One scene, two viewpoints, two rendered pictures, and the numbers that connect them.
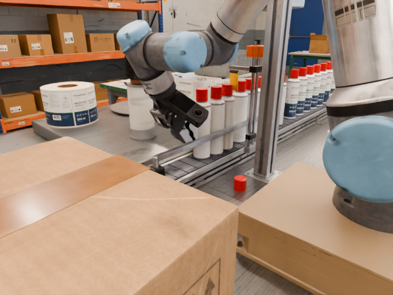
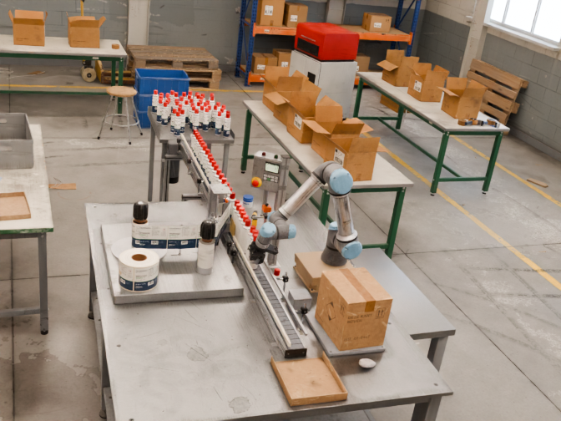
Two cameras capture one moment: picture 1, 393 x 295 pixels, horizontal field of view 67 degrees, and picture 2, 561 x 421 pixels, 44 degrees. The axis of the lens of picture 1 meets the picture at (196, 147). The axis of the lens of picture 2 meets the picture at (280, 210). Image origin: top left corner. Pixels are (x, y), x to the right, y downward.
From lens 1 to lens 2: 348 cm
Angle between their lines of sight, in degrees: 58
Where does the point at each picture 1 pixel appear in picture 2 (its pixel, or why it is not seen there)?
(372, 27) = (350, 225)
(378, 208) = (341, 259)
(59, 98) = (154, 268)
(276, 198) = (314, 269)
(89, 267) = (368, 277)
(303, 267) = not seen: hidden behind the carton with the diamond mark
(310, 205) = (322, 266)
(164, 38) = (286, 230)
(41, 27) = not seen: outside the picture
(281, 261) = not seen: hidden behind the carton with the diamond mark
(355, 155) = (351, 251)
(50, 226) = (358, 278)
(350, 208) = (334, 262)
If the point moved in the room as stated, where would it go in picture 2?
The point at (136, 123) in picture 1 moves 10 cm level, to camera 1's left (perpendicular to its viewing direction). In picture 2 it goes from (209, 264) to (199, 271)
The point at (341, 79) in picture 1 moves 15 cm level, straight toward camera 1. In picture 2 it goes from (344, 235) to (362, 246)
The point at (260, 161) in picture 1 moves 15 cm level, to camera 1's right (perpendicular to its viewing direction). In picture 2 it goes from (271, 258) to (284, 249)
